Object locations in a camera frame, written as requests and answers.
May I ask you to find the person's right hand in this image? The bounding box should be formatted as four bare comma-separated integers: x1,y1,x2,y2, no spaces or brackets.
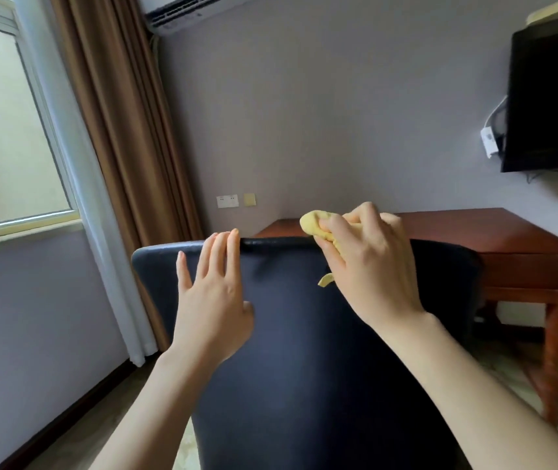
314,202,429,334

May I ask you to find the person's left hand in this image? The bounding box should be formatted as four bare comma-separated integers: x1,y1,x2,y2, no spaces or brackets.
169,228,256,366

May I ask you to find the yellow cleaning cloth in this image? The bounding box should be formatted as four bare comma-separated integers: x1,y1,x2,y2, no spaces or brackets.
299,210,363,289

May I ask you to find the black leather chair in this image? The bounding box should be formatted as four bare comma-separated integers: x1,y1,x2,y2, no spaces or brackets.
131,238,485,470

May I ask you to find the person's left forearm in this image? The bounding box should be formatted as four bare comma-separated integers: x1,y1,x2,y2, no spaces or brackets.
88,349,221,470

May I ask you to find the person's right forearm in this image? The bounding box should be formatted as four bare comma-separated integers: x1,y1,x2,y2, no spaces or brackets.
384,313,558,470

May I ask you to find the red-brown wooden table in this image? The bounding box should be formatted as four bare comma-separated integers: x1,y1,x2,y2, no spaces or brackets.
254,208,558,428

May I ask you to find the brown curtain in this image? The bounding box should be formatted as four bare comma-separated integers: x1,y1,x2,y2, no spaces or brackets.
46,0,205,352

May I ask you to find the black television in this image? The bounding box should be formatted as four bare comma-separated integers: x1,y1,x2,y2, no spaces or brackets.
500,12,558,173

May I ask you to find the white air conditioner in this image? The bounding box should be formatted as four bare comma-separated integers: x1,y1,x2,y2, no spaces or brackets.
143,0,260,35

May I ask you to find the white wall unit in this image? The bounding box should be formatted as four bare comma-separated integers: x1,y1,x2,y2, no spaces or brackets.
479,125,500,160

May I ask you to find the white cable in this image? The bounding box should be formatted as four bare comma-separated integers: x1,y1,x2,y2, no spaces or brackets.
483,95,509,131

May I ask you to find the window with cream frame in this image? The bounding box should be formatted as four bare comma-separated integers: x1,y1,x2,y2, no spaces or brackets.
0,0,84,250

